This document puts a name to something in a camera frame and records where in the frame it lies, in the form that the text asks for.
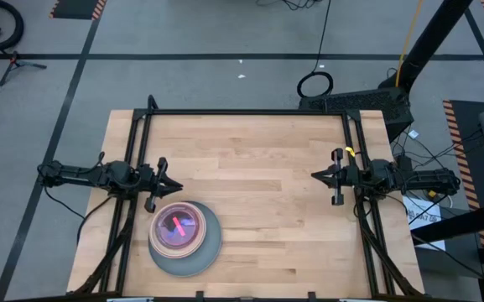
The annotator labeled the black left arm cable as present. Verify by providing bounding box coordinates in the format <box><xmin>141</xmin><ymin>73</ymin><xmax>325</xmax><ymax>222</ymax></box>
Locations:
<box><xmin>42</xmin><ymin>184</ymin><xmax>115</xmax><ymax>245</ymax></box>

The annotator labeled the large grey plate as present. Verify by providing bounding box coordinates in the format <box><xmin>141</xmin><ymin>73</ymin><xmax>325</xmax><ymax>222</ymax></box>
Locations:
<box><xmin>148</xmin><ymin>200</ymin><xmax>224</xmax><ymax>278</ymax></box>

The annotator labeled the black floor beam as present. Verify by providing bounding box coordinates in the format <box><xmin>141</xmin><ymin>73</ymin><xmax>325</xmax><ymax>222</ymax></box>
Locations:
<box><xmin>410</xmin><ymin>203</ymin><xmax>484</xmax><ymax>245</ymax></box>

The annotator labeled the yellow cable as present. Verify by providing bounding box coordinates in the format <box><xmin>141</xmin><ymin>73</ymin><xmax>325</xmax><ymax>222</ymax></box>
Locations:
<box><xmin>395</xmin><ymin>0</ymin><xmax>425</xmax><ymax>88</ymax></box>

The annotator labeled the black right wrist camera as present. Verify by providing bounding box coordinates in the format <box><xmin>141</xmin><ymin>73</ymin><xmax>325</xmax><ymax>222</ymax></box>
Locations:
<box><xmin>344</xmin><ymin>164</ymin><xmax>362</xmax><ymax>182</ymax></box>

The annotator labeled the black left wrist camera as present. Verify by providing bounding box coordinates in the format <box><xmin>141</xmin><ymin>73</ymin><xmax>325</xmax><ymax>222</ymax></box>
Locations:
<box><xmin>137</xmin><ymin>164</ymin><xmax>155</xmax><ymax>182</ymax></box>

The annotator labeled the white paper sheet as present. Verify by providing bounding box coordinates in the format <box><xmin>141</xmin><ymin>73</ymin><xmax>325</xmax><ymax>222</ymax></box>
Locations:
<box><xmin>402</xmin><ymin>195</ymin><xmax>446</xmax><ymax>252</ymax></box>

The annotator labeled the small black tripod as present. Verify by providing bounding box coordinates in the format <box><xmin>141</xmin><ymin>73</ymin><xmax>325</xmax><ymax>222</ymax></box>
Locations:
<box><xmin>0</xmin><ymin>50</ymin><xmax>48</xmax><ymax>87</ymax></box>

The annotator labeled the black cable bundle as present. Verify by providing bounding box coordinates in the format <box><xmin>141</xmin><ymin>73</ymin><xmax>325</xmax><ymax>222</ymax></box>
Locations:
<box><xmin>390</xmin><ymin>124</ymin><xmax>482</xmax><ymax>169</ymax></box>

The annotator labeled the black table frame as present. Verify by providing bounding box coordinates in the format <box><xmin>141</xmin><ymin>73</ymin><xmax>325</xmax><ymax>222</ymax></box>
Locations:
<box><xmin>67</xmin><ymin>95</ymin><xmax>425</xmax><ymax>297</ymax></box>

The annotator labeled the black coiled floor cable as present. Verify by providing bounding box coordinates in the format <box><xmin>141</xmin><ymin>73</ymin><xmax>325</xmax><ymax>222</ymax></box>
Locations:
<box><xmin>296</xmin><ymin>0</ymin><xmax>335</xmax><ymax>99</ymax></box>

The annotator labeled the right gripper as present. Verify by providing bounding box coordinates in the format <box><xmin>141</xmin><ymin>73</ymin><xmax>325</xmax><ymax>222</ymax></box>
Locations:
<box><xmin>310</xmin><ymin>148</ymin><xmax>371</xmax><ymax>206</ymax></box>

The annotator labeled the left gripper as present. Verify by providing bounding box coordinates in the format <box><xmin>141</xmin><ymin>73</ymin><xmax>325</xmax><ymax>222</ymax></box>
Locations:
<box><xmin>135</xmin><ymin>157</ymin><xmax>184</xmax><ymax>214</ymax></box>

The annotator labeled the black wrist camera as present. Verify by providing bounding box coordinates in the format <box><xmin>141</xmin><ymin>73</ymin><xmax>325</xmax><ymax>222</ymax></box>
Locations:
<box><xmin>344</xmin><ymin>164</ymin><xmax>362</xmax><ymax>182</ymax></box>
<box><xmin>137</xmin><ymin>164</ymin><xmax>155</xmax><ymax>182</ymax></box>

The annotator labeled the black stand pole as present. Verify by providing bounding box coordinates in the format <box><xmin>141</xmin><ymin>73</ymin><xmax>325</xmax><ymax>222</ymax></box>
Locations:
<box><xmin>377</xmin><ymin>0</ymin><xmax>474</xmax><ymax>92</ymax></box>

